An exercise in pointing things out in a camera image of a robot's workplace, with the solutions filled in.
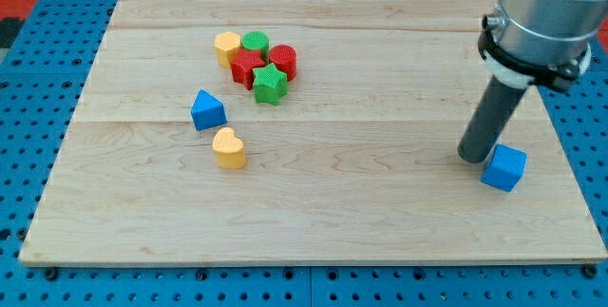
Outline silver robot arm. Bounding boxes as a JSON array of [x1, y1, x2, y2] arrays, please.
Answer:
[[478, 0, 607, 92]]

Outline green star block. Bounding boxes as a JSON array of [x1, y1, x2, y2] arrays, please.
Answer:
[[253, 64, 288, 106]]

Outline red star block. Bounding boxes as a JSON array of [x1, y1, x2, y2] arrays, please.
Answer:
[[230, 48, 266, 90]]

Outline light wooden board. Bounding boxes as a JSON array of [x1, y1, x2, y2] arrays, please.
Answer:
[[19, 0, 607, 268]]

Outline yellow heart block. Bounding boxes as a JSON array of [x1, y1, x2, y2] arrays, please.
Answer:
[[212, 127, 247, 169]]

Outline red cylinder block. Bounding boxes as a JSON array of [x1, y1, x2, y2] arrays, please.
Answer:
[[269, 45, 297, 82]]

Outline blue triangle block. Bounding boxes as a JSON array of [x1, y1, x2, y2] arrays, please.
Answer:
[[191, 89, 227, 131]]

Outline green cylinder block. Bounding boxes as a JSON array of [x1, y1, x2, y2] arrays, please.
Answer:
[[241, 30, 270, 62]]

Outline yellow hexagon block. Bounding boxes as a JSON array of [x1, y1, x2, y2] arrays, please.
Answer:
[[214, 31, 241, 68]]

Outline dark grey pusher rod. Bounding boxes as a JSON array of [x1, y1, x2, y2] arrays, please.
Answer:
[[457, 76, 526, 163]]

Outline blue cube block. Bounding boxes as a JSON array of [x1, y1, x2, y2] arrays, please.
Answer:
[[481, 144, 527, 192]]

